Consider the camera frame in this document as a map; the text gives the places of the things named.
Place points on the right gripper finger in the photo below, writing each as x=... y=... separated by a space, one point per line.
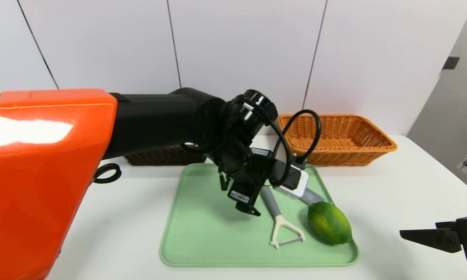
x=447 y=225
x=432 y=237

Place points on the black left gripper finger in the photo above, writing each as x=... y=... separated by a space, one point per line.
x=247 y=209

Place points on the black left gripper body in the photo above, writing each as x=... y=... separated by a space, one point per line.
x=240 y=196

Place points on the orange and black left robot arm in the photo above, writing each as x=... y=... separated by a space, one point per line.
x=43 y=175

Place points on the dark brown wicker basket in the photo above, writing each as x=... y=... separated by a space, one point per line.
x=163 y=157

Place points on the orange wicker basket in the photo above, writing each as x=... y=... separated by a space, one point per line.
x=354 y=155

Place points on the light green plastic tray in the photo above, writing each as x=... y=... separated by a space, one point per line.
x=202 y=233

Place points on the grey pencil lead case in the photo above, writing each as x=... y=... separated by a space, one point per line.
x=313 y=198

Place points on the green lime fruit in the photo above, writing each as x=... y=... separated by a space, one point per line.
x=330 y=223

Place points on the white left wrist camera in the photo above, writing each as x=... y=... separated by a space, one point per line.
x=299 y=186

